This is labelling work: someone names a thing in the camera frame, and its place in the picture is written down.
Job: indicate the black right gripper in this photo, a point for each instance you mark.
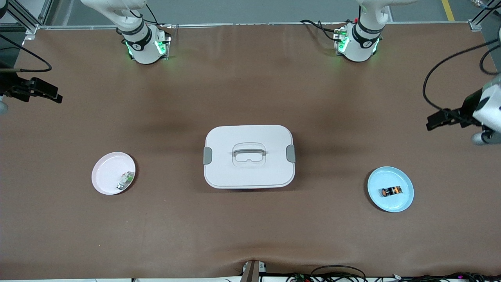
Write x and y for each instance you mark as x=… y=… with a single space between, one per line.
x=8 y=84

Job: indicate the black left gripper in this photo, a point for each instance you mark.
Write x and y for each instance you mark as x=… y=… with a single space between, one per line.
x=467 y=109

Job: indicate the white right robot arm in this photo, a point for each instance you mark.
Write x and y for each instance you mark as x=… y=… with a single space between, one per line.
x=145 y=45

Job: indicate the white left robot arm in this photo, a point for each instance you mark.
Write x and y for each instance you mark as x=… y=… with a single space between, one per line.
x=358 y=43

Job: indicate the pink round plate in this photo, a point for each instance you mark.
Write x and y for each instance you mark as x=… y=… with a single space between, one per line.
x=107 y=172

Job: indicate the light blue round plate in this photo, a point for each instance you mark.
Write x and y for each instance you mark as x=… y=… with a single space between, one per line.
x=387 y=203

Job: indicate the grey box latch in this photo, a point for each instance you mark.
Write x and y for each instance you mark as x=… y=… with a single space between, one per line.
x=207 y=156
x=291 y=153

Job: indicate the white lidded storage box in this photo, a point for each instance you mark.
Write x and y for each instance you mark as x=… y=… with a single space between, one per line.
x=249 y=172

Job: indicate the aluminium frame post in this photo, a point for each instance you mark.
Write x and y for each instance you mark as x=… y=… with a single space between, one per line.
x=27 y=21
x=479 y=19

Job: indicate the green white switch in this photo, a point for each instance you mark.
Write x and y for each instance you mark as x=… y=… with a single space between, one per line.
x=125 y=180

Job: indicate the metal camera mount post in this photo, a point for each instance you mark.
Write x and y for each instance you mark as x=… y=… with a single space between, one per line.
x=252 y=274

